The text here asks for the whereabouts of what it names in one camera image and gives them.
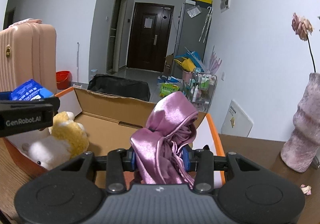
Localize yellow and white plush toy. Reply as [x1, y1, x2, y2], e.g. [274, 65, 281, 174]
[21, 111, 90, 171]

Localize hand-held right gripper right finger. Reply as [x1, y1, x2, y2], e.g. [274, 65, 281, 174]
[182, 148, 265, 194]

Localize dark wooden door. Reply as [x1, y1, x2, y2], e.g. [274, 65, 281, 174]
[126, 2, 174, 73]

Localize brown floor carton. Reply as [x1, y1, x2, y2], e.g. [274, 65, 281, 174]
[165, 54, 175, 76]

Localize blue and yellow bags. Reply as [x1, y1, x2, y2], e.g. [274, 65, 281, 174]
[175, 50, 204, 72]

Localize trolley rack with bottles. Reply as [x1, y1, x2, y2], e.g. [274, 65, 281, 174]
[184, 72, 218, 110]

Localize pink ribbed suitcase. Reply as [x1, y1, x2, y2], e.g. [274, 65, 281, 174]
[0, 18, 57, 95]

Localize pink satin pouch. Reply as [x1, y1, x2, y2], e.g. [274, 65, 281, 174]
[130, 92, 199, 185]

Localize red cardboard box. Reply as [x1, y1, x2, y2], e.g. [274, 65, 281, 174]
[0, 87, 225, 189]

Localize white low wall panel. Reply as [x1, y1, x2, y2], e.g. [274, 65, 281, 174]
[221, 100, 253, 137]

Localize purple feather decoration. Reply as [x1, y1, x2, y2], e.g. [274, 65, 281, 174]
[204, 45, 223, 77]

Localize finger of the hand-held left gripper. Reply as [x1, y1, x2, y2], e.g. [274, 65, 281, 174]
[0, 97, 60, 114]

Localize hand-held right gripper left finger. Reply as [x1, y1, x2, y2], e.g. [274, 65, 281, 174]
[54, 148, 137, 194]

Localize dark cloth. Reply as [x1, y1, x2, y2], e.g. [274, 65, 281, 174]
[87, 74, 151, 102]

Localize fallen pink petal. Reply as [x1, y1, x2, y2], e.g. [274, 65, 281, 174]
[300, 184, 312, 196]

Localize white mop pole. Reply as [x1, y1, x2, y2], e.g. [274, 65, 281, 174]
[76, 42, 80, 85]

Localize clear bag on refrigerator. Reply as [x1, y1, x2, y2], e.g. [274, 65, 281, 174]
[187, 5, 202, 18]

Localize hanging folded umbrella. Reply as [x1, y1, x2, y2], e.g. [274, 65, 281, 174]
[199, 7, 213, 43]

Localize purple textured vase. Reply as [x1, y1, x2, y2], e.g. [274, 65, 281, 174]
[280, 73, 320, 173]

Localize grey refrigerator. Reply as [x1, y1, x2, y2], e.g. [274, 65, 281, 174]
[175, 2, 213, 75]

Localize green packet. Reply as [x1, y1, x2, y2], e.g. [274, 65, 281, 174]
[160, 83, 180, 98]

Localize blue tissue pack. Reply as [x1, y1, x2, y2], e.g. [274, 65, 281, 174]
[10, 79, 54, 101]

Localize red bucket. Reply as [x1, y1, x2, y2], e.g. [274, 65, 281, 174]
[55, 71, 71, 90]

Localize pink bin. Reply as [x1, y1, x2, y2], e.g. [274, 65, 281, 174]
[182, 69, 194, 82]

